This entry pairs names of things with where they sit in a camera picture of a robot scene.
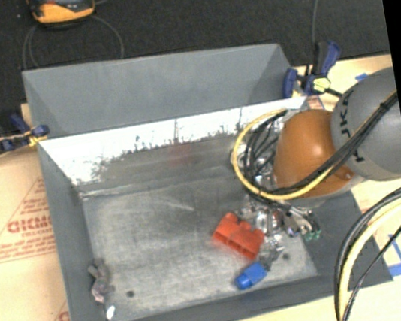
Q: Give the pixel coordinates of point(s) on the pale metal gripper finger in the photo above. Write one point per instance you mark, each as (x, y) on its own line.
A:
(276, 244)
(269, 259)

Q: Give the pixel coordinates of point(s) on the blue toy brick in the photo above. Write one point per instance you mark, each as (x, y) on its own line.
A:
(251, 275)

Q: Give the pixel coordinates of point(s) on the orange toy brick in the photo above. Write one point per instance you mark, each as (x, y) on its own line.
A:
(237, 235)

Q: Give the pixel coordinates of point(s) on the grey metal bin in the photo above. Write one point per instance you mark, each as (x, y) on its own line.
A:
(167, 237)

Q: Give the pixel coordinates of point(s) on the small white oval piece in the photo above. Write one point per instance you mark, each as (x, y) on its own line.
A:
(110, 312)

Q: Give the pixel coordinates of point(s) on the grey toy figure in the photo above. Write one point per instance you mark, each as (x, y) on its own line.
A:
(100, 279)

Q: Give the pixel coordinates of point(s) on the brown cardboard board red print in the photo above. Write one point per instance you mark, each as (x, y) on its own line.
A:
(26, 299)

